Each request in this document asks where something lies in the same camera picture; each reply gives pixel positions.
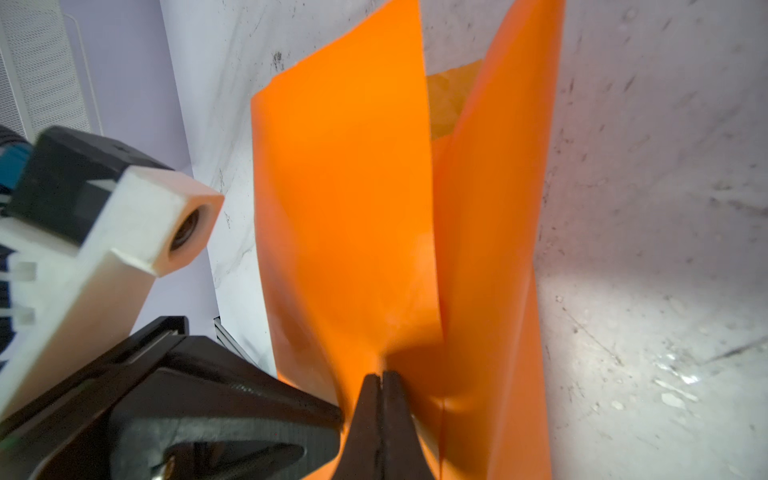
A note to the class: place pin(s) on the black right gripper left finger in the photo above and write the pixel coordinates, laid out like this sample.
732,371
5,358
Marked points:
363,450

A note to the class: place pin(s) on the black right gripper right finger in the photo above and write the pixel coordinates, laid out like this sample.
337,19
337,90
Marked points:
403,457

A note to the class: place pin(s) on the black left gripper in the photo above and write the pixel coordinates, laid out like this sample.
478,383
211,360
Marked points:
164,404

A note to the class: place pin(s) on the orange wrapping paper sheet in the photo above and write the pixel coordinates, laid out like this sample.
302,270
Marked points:
395,221

